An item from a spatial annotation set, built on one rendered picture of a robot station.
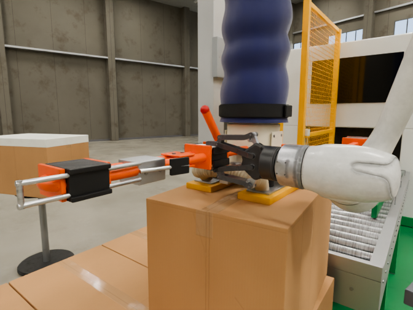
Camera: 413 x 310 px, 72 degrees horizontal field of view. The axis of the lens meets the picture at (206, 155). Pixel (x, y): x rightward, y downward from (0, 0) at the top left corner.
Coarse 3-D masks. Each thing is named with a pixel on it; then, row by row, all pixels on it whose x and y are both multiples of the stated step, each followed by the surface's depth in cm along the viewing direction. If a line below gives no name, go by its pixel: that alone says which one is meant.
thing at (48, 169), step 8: (72, 160) 49; (80, 160) 49; (88, 160) 49; (96, 160) 49; (40, 168) 45; (48, 168) 43; (56, 168) 42; (64, 168) 42; (40, 176) 45; (64, 184) 42; (40, 192) 46; (48, 192) 44; (56, 192) 42; (64, 192) 42; (64, 200) 42
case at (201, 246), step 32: (192, 192) 86; (224, 192) 86; (160, 224) 78; (192, 224) 72; (224, 224) 67; (256, 224) 62; (288, 224) 61; (320, 224) 92; (160, 256) 79; (192, 256) 73; (224, 256) 68; (256, 256) 63; (288, 256) 60; (320, 256) 97; (160, 288) 80; (192, 288) 74; (224, 288) 69; (256, 288) 64; (288, 288) 63; (320, 288) 103
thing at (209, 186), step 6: (198, 180) 91; (216, 180) 91; (186, 186) 91; (192, 186) 89; (198, 186) 88; (204, 186) 86; (210, 186) 85; (216, 186) 87; (222, 186) 90; (210, 192) 85
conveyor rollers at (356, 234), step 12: (384, 204) 203; (336, 216) 180; (348, 216) 183; (360, 216) 180; (384, 216) 180; (336, 228) 163; (348, 228) 160; (360, 228) 163; (372, 228) 160; (336, 240) 146; (348, 240) 144; (360, 240) 148; (372, 240) 145; (348, 252) 135; (360, 252) 132; (372, 252) 136
